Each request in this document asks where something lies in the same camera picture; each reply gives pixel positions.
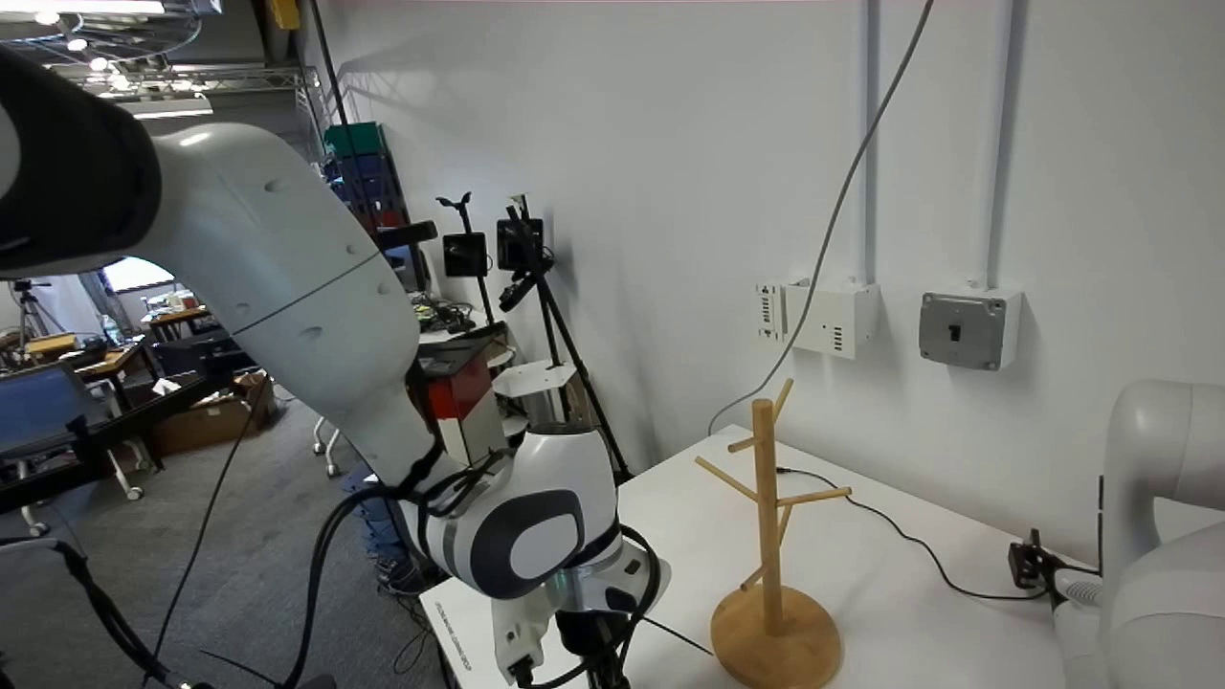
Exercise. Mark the wooden table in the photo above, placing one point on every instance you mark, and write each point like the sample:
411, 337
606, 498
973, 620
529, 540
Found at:
177, 316

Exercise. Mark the red white box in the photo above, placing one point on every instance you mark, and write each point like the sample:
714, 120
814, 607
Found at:
460, 416

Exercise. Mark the black Kinova gripper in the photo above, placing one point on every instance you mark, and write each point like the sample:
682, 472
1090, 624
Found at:
1035, 572

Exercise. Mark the wooden mug rack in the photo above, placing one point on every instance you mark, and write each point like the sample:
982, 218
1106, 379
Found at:
774, 637

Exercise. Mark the small labelled white wall box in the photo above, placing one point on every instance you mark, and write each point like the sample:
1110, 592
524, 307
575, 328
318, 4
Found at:
774, 311

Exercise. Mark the grey junction box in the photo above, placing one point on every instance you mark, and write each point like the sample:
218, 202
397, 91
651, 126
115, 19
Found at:
961, 329

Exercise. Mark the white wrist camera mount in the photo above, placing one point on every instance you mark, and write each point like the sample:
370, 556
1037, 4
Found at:
519, 632

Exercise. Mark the black Franka gripper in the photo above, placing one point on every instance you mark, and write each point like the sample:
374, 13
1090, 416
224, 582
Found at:
594, 653

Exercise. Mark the cardboard box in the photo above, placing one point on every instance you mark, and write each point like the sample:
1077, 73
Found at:
217, 421

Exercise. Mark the black camera on tripod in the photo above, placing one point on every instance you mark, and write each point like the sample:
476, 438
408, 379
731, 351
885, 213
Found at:
463, 255
523, 244

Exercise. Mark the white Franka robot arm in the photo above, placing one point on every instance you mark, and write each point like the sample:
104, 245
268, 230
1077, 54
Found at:
281, 293

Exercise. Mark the stacked blue green crates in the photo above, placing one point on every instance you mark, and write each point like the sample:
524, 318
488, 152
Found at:
370, 194

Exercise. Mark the white wall conduit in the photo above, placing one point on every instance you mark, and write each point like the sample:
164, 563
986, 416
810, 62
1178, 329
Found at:
869, 126
1007, 126

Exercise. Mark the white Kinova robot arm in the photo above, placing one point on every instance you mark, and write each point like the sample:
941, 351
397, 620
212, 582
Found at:
1167, 614

